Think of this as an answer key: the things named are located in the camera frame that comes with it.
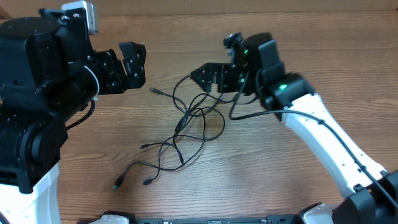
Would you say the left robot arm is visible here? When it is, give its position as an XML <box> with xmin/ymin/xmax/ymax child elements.
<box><xmin>1</xmin><ymin>1</ymin><xmax>146</xmax><ymax>223</ymax></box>

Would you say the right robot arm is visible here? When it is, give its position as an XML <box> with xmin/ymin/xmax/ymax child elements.
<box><xmin>190</xmin><ymin>33</ymin><xmax>397</xmax><ymax>223</ymax></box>

